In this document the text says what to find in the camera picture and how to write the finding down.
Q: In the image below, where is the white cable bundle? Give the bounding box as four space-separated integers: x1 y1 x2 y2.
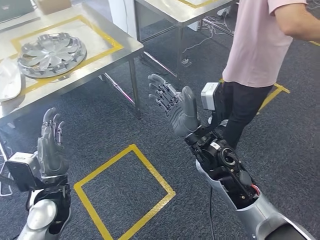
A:
182 6 235 54

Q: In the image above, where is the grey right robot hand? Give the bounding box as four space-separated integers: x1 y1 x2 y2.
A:
148 73 201 138

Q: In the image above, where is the grey laptop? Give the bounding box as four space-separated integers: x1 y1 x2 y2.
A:
0 0 35 22

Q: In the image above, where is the brown cardboard box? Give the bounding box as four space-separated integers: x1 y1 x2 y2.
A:
37 0 72 16

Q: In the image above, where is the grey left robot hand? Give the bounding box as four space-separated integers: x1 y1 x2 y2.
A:
36 107 69 178

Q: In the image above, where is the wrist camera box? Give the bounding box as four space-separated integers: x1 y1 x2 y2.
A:
200 82 226 128
5 151 41 192

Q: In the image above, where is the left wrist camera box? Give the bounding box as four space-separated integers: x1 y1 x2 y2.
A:
5 151 41 192

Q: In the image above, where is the steel workbench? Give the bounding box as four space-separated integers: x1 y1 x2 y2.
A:
0 2 144 160

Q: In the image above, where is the white curved plastic part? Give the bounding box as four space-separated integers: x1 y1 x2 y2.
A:
0 58 22 103

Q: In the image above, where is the yellow tape on workbench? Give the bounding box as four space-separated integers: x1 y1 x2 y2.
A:
0 14 125 97

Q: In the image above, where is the steel table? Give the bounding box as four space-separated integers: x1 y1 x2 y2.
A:
134 0 238 79

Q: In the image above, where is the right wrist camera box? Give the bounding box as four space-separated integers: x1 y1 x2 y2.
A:
200 82 226 128

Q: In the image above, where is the silver wheel hubcap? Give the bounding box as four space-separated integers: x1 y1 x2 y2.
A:
17 32 88 79

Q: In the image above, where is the yellow floor tape square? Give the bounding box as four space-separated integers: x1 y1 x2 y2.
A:
73 144 176 240
220 77 291 116

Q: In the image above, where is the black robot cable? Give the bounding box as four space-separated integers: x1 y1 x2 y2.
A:
209 187 216 240

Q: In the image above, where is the white partition panel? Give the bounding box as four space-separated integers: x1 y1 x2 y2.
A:
108 0 138 41

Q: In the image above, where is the person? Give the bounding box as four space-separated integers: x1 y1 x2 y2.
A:
221 0 320 150

